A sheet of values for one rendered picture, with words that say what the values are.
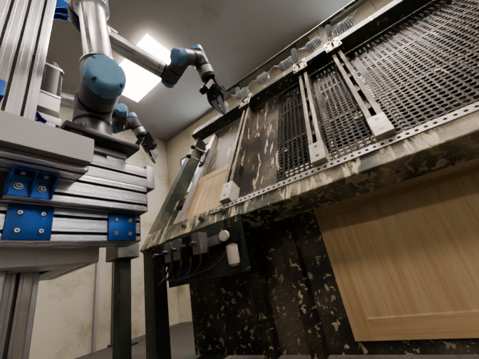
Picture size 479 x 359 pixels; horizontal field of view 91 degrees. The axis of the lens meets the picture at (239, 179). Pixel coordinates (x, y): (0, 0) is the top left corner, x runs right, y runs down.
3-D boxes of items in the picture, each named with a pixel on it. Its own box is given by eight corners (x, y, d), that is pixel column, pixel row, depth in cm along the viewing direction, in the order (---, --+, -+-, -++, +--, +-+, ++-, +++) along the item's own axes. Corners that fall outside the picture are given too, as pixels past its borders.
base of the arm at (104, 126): (75, 129, 69) (77, 103, 73) (55, 152, 77) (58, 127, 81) (124, 146, 81) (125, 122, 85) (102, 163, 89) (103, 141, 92)
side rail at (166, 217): (160, 243, 153) (147, 234, 148) (202, 147, 233) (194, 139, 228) (166, 241, 150) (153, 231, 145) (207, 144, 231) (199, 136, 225)
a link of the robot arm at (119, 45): (60, 34, 95) (172, 94, 122) (63, 10, 87) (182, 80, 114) (69, 19, 100) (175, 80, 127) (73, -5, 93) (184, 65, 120)
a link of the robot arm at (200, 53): (182, 53, 117) (195, 54, 123) (192, 73, 117) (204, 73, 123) (191, 41, 111) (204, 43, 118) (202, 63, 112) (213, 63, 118)
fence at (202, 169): (179, 228, 138) (174, 224, 136) (214, 139, 208) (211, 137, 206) (185, 226, 136) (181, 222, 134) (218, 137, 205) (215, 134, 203)
